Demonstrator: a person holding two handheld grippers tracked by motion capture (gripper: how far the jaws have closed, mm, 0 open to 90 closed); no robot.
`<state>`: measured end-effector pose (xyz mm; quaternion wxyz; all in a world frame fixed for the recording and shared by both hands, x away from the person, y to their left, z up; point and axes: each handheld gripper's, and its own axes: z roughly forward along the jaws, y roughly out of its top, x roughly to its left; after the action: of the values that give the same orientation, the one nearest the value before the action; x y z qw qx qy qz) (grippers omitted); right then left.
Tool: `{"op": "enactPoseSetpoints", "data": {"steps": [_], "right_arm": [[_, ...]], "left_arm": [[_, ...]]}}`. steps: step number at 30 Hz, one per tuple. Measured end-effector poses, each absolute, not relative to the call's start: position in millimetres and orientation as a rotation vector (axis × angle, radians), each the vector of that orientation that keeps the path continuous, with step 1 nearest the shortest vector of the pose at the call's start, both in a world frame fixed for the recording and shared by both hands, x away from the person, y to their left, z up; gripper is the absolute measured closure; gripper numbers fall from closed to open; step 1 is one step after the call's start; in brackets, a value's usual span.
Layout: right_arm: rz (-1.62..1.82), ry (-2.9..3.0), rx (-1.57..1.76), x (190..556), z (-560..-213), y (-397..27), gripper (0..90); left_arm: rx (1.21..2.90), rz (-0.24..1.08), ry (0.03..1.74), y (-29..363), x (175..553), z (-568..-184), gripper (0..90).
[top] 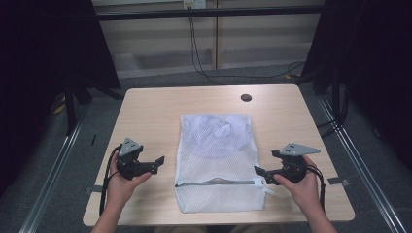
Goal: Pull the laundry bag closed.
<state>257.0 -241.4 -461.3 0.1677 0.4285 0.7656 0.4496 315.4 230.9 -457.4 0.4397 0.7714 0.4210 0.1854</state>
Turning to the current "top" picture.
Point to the person's left hand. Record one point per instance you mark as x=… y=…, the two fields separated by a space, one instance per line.
x=120 y=191

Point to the white crumpled garment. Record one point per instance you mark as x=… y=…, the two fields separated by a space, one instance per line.
x=215 y=134

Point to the metal floor rail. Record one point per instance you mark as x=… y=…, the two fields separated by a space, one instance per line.
x=48 y=184
x=362 y=168

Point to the black curtain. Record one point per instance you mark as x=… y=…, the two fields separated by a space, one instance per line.
x=39 y=64
x=372 y=64

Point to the white wall socket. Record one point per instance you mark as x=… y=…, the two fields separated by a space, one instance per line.
x=194 y=3

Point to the grey tape strip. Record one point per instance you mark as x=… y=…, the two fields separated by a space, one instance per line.
x=94 y=189
x=338 y=181

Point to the white mesh laundry bag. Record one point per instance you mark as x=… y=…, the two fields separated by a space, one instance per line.
x=220 y=168

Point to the black horizontal bar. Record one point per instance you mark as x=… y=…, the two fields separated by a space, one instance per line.
x=207 y=13

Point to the black metal stand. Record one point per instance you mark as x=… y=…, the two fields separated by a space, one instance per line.
x=70 y=110

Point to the small black floor item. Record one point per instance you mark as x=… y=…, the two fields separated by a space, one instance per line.
x=94 y=139

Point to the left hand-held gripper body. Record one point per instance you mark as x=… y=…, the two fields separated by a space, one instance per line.
x=129 y=161

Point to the person's right hand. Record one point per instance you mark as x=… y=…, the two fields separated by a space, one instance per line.
x=306 y=192

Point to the black round table grommet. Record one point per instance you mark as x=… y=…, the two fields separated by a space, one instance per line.
x=246 y=97

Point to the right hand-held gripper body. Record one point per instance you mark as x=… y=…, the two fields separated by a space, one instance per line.
x=293 y=168

